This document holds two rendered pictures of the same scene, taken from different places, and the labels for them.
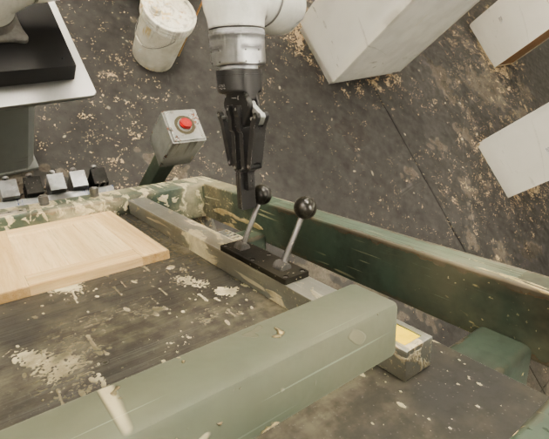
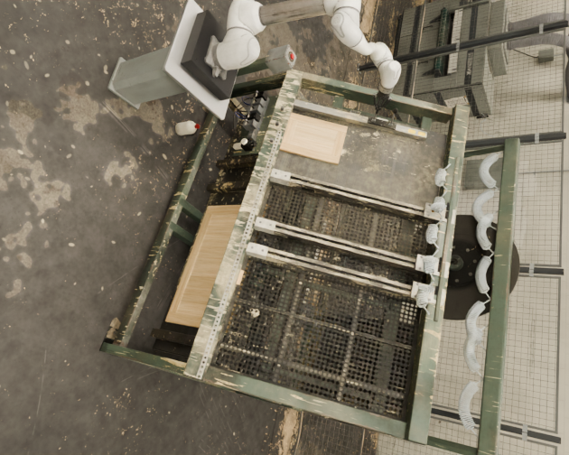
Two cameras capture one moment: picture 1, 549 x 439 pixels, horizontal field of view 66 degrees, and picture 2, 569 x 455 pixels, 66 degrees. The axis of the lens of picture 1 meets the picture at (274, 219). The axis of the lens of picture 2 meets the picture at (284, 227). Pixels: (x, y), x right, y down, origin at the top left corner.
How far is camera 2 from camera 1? 287 cm
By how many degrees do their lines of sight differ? 58
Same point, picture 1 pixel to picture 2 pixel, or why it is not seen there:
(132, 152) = (167, 32)
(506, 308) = (429, 113)
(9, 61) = (233, 72)
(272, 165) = not seen: outside the picture
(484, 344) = (425, 122)
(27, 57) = not seen: hidden behind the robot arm
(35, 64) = not seen: hidden behind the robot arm
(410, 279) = (405, 108)
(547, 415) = (452, 145)
